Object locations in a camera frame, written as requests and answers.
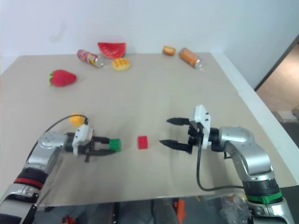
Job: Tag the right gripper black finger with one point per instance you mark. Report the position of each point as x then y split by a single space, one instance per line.
178 121
174 144

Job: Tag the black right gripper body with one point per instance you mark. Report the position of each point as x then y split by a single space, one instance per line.
194 136

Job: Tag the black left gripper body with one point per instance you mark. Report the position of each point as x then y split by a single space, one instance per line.
87 149

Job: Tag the green cube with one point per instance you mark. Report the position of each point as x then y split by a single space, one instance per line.
116 145

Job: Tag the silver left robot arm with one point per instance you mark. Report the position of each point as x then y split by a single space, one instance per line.
35 161

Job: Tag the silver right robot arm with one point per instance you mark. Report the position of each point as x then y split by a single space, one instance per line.
250 158

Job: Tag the red cube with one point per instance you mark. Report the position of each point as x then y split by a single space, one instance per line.
142 142

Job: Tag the small orange fruit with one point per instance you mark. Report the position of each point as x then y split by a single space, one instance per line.
76 119

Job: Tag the orange object under table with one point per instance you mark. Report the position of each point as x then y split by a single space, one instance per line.
180 207

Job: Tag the orange drink can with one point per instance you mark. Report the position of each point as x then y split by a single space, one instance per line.
190 57

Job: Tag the small orange bread toy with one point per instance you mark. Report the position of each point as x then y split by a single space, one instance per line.
168 50

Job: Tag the small red object under table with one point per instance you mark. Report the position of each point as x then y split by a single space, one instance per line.
68 219

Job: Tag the red toy strawberry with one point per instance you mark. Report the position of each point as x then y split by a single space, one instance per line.
62 78

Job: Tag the round yellow waffle toy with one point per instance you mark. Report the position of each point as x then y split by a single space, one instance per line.
121 64

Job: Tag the red drink can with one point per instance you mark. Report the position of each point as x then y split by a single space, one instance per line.
90 58

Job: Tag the red watermelon slice toy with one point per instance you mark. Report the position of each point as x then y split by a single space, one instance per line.
112 49

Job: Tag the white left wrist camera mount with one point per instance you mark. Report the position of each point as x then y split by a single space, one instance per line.
80 136

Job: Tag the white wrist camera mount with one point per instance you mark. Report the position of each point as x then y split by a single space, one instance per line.
80 136
203 116

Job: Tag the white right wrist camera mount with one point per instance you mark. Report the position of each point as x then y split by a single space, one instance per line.
203 116

